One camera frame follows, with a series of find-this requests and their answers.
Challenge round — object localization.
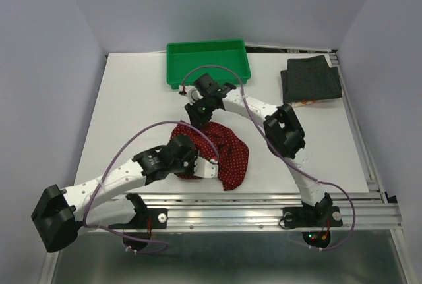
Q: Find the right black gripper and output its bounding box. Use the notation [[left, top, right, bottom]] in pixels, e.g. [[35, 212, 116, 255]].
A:
[[185, 95, 215, 130]]

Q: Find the red polka dot skirt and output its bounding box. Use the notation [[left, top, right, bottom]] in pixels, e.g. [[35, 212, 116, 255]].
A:
[[170, 122, 249, 191]]

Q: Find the dark grey dotted skirt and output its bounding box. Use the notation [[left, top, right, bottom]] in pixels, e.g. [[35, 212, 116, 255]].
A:
[[280, 55, 344, 104]]

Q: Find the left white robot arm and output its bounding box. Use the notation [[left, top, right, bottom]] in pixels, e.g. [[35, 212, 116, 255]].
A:
[[31, 135, 207, 253]]

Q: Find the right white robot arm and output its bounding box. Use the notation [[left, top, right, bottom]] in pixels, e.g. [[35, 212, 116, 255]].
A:
[[179, 74, 336, 229]]

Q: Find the green plastic tray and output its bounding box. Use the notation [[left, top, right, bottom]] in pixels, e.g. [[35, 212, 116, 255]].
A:
[[166, 39, 251, 89]]

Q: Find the folded orange floral skirt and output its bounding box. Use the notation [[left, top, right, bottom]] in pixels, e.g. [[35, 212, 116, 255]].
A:
[[291, 56, 346, 109]]

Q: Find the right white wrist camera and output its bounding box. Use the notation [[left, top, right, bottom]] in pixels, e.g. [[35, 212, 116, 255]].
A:
[[179, 85, 202, 103]]

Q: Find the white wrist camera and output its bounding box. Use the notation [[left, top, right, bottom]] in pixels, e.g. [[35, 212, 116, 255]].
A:
[[193, 157, 218, 179], [179, 85, 202, 103]]

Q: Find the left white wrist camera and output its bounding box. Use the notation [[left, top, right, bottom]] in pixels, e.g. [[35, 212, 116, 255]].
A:
[[193, 157, 218, 179]]

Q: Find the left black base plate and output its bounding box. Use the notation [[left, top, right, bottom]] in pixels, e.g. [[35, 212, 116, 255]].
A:
[[109, 208, 168, 231]]

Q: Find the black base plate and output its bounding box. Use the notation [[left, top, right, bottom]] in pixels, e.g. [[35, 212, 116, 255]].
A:
[[109, 208, 168, 231], [279, 206, 343, 229]]

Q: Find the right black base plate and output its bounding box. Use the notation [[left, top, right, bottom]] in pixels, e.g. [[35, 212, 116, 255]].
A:
[[279, 206, 343, 229]]

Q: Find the aluminium rail frame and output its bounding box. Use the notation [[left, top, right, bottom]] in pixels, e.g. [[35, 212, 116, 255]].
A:
[[40, 188, 417, 283]]

